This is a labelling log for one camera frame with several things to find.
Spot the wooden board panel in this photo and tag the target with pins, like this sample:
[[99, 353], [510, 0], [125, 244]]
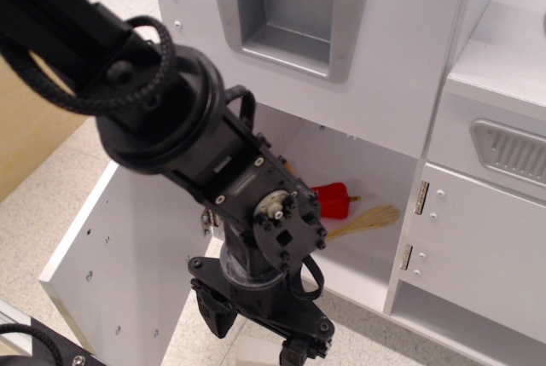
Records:
[[31, 130]]

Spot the grey oven vent panel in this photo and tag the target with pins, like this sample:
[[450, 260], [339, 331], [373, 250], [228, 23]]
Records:
[[508, 157]]

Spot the white toy fridge cabinet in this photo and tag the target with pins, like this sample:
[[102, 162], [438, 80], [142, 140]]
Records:
[[369, 131]]

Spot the lower metal hinge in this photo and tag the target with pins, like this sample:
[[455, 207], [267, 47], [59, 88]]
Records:
[[406, 257]]

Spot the white low fridge door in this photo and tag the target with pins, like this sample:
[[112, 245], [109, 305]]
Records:
[[119, 276]]

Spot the metal hinge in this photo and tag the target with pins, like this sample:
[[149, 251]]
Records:
[[421, 198], [406, 257]]

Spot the white toy oven unit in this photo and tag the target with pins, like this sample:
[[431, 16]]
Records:
[[500, 76]]

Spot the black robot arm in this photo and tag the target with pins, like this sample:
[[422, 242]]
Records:
[[162, 108]]

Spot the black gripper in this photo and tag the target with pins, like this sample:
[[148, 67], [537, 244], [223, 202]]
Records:
[[283, 302]]

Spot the wooden toy spatula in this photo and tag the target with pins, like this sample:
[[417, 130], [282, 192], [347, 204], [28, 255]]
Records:
[[375, 218]]

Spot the upper metal hinge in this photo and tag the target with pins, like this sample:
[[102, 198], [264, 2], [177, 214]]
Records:
[[421, 198]]

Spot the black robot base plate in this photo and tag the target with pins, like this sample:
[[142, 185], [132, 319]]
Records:
[[33, 343]]

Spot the red toy bell pepper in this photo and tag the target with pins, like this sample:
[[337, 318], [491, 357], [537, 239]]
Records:
[[335, 200]]

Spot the grey ice dispenser recess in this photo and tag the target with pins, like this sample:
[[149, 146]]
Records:
[[315, 37]]

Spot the white lower cabinet door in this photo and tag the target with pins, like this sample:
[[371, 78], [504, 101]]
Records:
[[482, 249]]

